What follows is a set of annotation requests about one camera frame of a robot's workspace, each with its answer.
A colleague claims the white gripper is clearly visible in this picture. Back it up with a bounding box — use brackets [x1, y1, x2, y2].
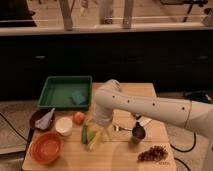
[93, 106, 113, 127]

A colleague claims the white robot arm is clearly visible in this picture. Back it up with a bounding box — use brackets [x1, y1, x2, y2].
[93, 79, 213, 171]

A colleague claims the green plastic cup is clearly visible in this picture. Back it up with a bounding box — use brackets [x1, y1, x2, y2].
[87, 131, 96, 144]

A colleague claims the white small cup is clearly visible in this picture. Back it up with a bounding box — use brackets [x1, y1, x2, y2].
[55, 117, 72, 136]

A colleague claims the black metal cup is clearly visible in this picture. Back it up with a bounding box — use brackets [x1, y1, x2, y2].
[132, 122, 146, 144]

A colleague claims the silver fork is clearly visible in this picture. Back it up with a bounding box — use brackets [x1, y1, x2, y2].
[113, 125, 132, 131]

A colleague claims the green cucumber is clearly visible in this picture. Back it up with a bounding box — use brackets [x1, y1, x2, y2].
[81, 125, 88, 144]

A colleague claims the orange round fruit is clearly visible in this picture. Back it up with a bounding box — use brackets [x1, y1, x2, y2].
[73, 112, 85, 125]

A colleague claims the teal sponge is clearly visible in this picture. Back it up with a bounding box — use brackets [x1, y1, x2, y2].
[71, 91, 86, 105]

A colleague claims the wooden cutting board table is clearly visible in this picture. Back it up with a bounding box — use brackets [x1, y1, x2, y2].
[21, 82, 178, 171]

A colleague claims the green plastic tray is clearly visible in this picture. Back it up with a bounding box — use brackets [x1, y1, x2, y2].
[38, 76, 92, 111]

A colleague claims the grey crumpled cloth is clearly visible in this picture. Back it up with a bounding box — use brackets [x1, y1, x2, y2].
[35, 108, 55, 130]

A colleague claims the dark brown bowl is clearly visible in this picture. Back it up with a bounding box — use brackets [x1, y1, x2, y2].
[29, 109, 55, 132]

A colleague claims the orange plastic bowl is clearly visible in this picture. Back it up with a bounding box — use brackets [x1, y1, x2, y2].
[29, 132, 63, 165]

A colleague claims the bunch of dark grapes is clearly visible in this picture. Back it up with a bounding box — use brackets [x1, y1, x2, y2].
[138, 146, 168, 162]

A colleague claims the black cable on floor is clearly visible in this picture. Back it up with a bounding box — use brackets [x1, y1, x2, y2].
[0, 113, 29, 142]

